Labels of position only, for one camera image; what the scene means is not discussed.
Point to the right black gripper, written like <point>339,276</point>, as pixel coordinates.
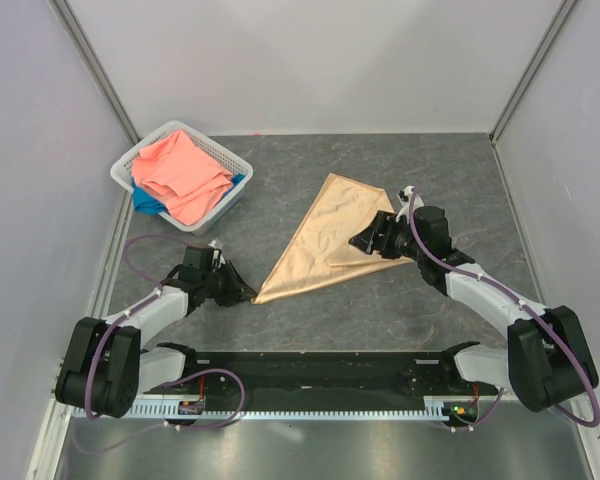
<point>383,223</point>

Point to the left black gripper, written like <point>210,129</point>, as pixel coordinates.
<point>238,290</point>

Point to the peach satin napkin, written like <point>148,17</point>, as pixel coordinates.
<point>318,254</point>

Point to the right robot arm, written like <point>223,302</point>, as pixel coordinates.
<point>546,360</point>

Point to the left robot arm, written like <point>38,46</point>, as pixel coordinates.
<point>106,365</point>

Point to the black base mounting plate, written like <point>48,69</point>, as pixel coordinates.
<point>340,381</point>

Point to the blue cloth in basket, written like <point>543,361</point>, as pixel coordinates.
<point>143,202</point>

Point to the pink cloth in basket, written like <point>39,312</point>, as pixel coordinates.
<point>182,176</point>

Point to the white plastic basket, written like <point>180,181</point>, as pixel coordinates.
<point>121,172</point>

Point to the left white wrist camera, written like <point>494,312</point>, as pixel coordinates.
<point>218,258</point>

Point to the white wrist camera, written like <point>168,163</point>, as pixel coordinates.
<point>218,258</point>
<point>406,200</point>

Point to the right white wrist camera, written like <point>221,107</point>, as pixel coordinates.
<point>406,200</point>

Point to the white slotted cable duct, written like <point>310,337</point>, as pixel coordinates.
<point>171,408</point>

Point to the left aluminium frame post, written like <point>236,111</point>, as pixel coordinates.
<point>86,51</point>

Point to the aluminium frame post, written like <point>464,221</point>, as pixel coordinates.
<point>86,51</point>
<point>538,58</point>

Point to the right aluminium frame post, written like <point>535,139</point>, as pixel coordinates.
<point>538,58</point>

